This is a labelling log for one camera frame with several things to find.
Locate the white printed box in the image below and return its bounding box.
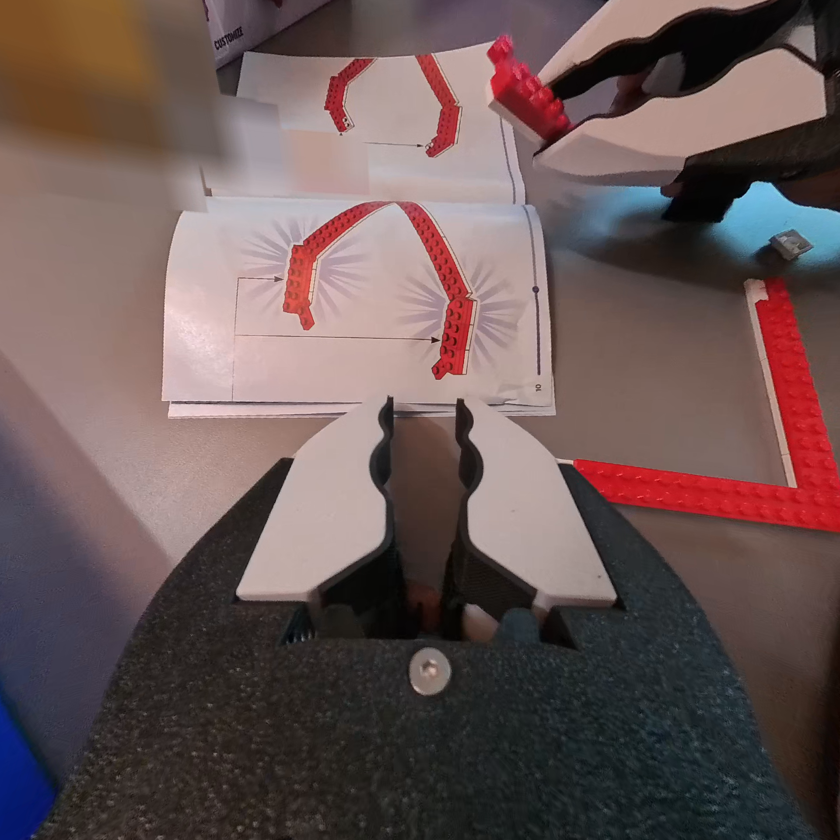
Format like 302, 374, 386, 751
200, 0, 332, 68

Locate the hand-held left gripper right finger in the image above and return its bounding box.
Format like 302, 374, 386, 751
455, 398, 619, 610

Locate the white instruction booklet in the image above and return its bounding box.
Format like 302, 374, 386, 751
161, 49, 557, 421

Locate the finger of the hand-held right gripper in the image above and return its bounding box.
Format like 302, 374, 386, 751
533, 45, 828, 179
537, 0, 805, 89

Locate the red brick frame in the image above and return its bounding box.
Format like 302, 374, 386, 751
558, 276, 840, 534

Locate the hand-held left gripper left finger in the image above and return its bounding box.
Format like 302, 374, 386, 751
235, 395, 396, 618

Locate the blue plastic bin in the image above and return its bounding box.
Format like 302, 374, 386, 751
0, 676, 59, 840

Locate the red and white brick piece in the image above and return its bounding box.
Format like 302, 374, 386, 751
487, 34, 577, 143

